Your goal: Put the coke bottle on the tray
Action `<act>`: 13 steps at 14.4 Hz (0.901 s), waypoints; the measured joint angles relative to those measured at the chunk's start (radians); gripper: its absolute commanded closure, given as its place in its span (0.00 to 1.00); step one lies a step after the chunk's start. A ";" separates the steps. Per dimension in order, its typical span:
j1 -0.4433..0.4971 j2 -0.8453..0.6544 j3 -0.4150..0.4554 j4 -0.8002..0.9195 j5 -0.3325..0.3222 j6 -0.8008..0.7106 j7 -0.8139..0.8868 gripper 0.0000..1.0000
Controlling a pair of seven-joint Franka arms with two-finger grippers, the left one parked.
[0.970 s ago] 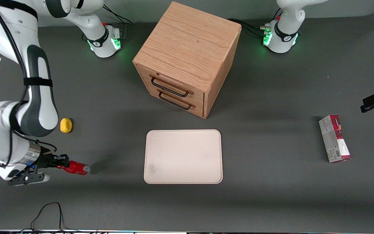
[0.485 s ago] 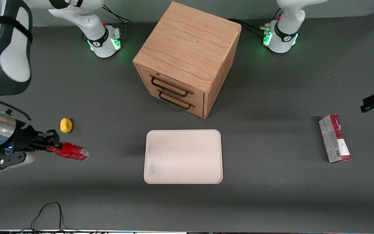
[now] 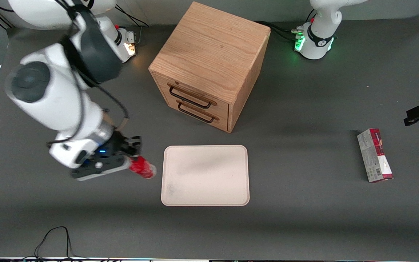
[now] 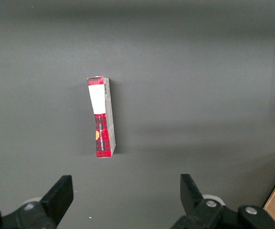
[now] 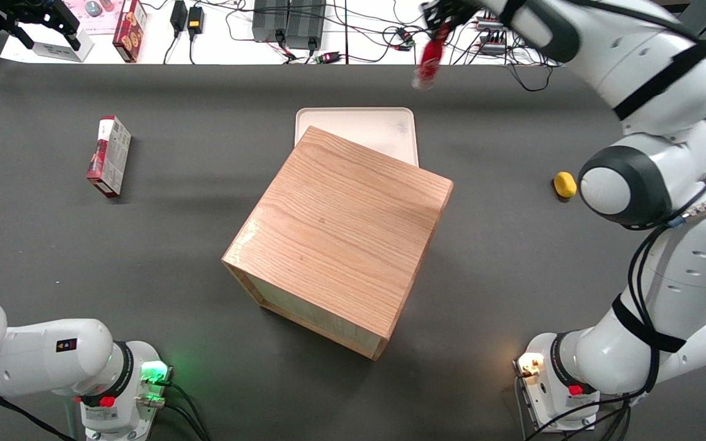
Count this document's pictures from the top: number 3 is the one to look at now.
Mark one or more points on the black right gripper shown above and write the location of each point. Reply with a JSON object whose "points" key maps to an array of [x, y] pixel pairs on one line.
{"points": [[121, 145]]}

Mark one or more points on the red soda can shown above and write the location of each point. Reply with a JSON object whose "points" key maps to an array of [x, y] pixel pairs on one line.
{"points": [[143, 168]]}

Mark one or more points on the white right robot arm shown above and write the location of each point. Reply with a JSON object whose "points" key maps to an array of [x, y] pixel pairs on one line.
{"points": [[60, 94]]}

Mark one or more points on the beige plastic tray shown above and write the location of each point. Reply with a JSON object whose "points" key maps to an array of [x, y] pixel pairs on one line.
{"points": [[205, 175]]}

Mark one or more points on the wooden two-drawer cabinet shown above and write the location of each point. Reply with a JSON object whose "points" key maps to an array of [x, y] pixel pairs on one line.
{"points": [[209, 54]]}

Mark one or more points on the red and grey carton box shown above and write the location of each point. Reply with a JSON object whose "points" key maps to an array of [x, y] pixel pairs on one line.
{"points": [[375, 156]]}

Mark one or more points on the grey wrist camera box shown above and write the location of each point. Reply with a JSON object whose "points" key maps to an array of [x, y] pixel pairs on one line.
{"points": [[100, 169]]}

